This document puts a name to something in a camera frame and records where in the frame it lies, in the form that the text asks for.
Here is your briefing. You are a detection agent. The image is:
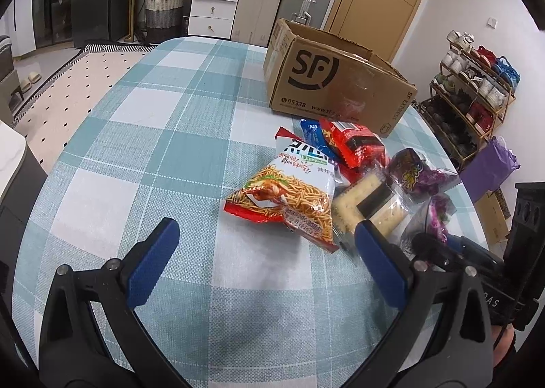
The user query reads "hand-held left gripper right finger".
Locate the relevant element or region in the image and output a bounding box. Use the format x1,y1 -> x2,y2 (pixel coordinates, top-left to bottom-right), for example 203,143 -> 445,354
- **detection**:
341,220 -> 508,388

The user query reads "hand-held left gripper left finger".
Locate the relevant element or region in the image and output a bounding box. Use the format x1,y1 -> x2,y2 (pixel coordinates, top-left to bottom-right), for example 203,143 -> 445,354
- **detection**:
38,218 -> 197,388

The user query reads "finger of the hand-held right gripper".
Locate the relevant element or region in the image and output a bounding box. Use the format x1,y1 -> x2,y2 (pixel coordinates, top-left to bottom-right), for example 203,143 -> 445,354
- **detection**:
412,232 -> 452,265
445,235 -> 507,274

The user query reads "purple snack packet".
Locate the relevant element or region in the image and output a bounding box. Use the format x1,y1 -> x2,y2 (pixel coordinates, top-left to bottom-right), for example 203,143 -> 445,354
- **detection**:
385,149 -> 461,201
404,194 -> 458,252

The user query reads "clear cracker packet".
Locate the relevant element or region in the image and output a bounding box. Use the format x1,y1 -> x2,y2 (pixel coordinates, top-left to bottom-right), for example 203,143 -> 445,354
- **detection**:
332,164 -> 416,244

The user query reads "red clear snack packet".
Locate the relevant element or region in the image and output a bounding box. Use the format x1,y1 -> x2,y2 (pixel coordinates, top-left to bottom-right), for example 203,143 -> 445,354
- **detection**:
338,160 -> 372,188

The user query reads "orange noodle snack bag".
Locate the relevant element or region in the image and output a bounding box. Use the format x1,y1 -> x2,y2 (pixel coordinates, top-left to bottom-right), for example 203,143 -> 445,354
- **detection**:
224,160 -> 341,253

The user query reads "red black snack packet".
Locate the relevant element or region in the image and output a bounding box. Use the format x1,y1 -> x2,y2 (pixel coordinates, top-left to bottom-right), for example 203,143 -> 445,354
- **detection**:
319,118 -> 388,169

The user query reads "white green snack bag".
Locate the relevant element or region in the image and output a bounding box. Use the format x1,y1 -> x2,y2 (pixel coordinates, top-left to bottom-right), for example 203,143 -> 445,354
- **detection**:
274,126 -> 345,188

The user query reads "blue cookie packet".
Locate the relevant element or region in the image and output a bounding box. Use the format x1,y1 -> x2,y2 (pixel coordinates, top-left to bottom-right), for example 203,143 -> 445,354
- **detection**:
299,118 -> 330,147

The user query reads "brown cardboard box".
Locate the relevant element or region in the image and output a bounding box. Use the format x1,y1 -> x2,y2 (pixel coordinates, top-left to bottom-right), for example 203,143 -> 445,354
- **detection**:
263,17 -> 419,138

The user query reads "person's right hand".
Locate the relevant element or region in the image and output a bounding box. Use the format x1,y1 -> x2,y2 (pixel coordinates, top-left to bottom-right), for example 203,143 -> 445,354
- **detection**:
492,323 -> 517,367

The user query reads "flat cardboard piece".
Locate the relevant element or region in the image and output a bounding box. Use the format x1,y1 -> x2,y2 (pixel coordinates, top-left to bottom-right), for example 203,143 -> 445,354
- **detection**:
474,190 -> 514,244

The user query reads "purple bag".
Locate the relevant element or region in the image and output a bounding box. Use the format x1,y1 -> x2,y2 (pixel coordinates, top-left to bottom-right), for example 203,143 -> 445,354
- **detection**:
460,137 -> 520,203

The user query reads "checked teal tablecloth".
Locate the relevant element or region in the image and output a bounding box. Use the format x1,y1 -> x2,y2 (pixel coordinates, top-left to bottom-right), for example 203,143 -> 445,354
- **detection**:
13,36 -> 486,388

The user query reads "metal shoe rack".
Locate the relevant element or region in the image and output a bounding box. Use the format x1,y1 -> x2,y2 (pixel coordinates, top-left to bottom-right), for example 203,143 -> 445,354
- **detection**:
419,30 -> 521,169

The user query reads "grey cabinet white top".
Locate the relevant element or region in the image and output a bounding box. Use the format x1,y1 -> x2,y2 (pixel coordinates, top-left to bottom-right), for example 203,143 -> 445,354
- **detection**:
0,120 -> 48,252

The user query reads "group of assorted shoes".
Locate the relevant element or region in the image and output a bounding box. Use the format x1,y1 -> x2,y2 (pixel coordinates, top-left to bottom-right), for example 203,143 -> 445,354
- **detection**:
426,30 -> 521,146

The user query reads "cream dotted rug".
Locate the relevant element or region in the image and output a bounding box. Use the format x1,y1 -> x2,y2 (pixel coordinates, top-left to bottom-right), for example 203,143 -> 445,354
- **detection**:
13,44 -> 158,150

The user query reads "grey chair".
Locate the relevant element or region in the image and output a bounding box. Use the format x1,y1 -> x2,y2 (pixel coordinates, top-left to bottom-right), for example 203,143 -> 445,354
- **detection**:
0,34 -> 22,127

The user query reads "woven laundry basket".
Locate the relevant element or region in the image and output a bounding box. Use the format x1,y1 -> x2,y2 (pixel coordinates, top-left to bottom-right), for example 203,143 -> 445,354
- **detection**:
144,0 -> 185,45

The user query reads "beige suitcase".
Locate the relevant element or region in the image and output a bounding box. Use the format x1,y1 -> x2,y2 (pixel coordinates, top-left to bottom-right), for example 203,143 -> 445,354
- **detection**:
232,0 -> 290,48

